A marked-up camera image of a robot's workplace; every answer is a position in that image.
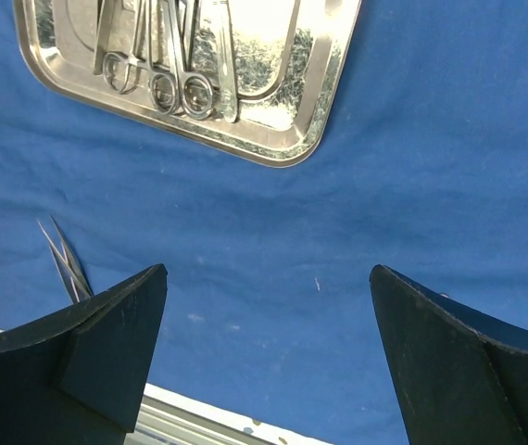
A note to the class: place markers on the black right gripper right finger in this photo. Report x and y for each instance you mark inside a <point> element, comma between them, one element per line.
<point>460,375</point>

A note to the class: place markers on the steel instrument tray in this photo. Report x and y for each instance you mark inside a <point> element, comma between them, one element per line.
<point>254,78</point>

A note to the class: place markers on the blue surgical cloth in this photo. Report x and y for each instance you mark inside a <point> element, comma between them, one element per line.
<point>423,167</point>

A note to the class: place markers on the thin steel tweezers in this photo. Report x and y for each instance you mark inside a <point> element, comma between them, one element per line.
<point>68,266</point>

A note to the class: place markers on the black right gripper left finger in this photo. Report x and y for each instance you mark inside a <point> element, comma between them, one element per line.
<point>77,375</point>

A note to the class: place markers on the aluminium front rail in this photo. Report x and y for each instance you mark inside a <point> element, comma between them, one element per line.
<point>166,417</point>

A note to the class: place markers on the steel scalpel handle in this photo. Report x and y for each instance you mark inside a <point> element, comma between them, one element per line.
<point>222,28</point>

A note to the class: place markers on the steel curved scissors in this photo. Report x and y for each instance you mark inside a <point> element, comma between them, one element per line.
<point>194,89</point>

